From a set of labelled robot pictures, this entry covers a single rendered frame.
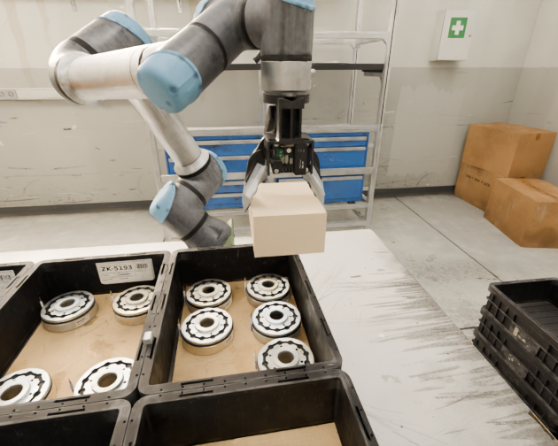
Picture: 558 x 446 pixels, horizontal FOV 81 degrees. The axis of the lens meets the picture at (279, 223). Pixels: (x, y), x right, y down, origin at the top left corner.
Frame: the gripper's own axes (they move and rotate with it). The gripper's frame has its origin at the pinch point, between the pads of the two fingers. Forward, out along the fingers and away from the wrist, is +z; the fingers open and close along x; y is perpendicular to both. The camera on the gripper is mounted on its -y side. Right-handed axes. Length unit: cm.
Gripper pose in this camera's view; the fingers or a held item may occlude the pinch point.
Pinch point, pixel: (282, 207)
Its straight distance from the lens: 60.9
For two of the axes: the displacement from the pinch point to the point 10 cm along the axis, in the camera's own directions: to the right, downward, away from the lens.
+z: 0.0, 9.0, 4.4
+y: 1.4, 4.4, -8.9
